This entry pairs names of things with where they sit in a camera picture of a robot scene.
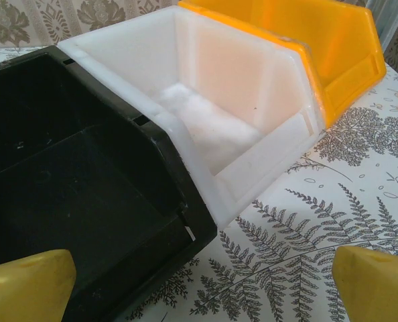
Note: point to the black plastic storage bin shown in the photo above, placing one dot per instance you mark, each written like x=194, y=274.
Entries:
x=85, y=167

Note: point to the yellow plastic storage bin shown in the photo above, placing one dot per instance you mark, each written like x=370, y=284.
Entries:
x=346, y=50

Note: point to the fern and flower print tablecloth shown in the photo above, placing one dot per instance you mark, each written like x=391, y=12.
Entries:
x=319, y=234

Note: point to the white plastic storage bin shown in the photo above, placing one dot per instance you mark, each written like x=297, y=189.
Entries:
x=219, y=84

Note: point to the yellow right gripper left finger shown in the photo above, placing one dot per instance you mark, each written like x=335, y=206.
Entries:
x=28, y=288

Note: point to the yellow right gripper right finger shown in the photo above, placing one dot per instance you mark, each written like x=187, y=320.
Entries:
x=376, y=288

